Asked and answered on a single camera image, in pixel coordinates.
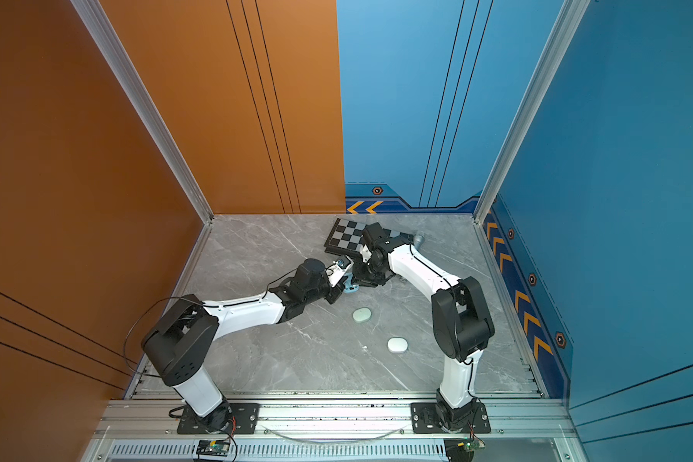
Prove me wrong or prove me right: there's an aluminium front rail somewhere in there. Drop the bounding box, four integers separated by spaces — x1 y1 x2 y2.
92 394 577 440

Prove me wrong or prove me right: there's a light blue earbud case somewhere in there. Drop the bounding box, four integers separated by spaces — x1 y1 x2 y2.
344 281 359 294

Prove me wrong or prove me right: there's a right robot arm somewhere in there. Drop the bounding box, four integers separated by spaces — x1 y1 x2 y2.
353 223 495 434

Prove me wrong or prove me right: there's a white earbud case front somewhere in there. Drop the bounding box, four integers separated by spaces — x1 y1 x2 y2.
387 337 408 354

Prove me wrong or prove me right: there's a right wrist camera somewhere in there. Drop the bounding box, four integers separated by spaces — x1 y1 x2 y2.
358 244 373 264

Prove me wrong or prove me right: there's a green circuit board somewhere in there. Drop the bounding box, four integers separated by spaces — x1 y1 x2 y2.
457 439 486 452
194 439 233 461

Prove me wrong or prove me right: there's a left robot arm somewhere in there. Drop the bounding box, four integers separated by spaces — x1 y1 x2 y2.
141 257 353 434

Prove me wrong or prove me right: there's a green circuit board right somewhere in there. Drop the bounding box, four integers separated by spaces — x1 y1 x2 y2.
457 439 486 452

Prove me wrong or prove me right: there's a grey microphone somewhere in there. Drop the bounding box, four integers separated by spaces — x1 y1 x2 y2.
413 233 425 248

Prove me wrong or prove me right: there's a white earbud case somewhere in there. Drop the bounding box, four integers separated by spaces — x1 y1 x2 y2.
387 337 408 354
352 307 372 323

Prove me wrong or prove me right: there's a green circuit board left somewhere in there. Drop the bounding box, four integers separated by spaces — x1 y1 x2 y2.
194 439 233 461

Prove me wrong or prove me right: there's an aluminium corner post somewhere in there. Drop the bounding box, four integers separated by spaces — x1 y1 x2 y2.
474 0 590 225
71 0 214 225

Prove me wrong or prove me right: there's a black white chessboard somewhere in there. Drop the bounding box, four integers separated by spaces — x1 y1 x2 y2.
323 218 415 258

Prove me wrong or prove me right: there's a left aluminium corner post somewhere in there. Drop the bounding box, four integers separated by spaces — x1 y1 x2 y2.
71 0 214 225

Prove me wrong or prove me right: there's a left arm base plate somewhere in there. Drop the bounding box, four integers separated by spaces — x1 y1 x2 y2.
169 402 260 436

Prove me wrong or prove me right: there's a right aluminium corner post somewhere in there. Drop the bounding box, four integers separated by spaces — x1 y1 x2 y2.
474 0 590 225

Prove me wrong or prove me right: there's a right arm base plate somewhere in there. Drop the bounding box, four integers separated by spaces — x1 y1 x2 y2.
410 400 492 434

